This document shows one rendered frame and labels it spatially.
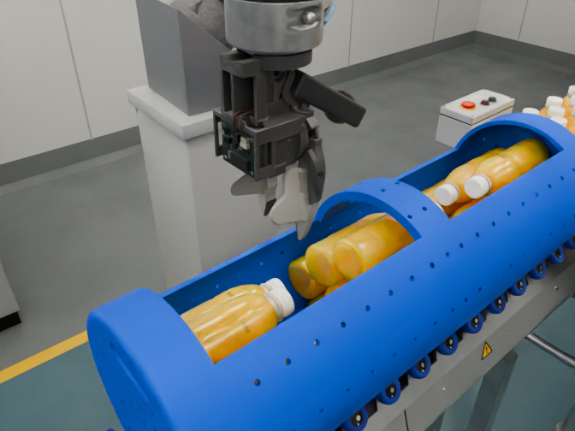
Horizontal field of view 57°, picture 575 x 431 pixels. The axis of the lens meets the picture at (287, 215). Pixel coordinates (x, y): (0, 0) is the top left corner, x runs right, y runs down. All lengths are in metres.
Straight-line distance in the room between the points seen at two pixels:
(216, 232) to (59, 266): 1.38
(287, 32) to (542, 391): 1.96
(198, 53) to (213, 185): 0.36
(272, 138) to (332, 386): 0.30
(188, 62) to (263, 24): 0.88
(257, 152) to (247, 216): 1.10
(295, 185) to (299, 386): 0.22
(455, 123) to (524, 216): 0.60
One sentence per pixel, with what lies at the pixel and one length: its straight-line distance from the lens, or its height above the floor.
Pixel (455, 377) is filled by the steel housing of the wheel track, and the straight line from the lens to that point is 1.02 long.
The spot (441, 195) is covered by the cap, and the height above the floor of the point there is 1.11.
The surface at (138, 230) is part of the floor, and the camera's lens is 2.92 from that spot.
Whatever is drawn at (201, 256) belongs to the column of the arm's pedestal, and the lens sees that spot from 1.56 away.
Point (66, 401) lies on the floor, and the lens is 2.19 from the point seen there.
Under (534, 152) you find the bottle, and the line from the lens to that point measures 1.09.
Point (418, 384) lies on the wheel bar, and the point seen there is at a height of 0.93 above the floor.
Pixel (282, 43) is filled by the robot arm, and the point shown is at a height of 1.51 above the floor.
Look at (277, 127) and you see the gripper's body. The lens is 0.50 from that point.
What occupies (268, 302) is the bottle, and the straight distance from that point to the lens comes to 0.67.
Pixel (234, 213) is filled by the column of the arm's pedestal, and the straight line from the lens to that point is 1.56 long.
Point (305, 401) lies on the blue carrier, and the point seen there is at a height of 1.14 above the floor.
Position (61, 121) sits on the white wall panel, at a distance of 3.55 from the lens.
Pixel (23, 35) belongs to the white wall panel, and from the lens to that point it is 3.37.
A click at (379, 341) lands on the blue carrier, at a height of 1.15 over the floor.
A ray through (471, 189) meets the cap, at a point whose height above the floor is 1.16.
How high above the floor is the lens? 1.64
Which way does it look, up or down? 34 degrees down
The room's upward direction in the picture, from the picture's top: straight up
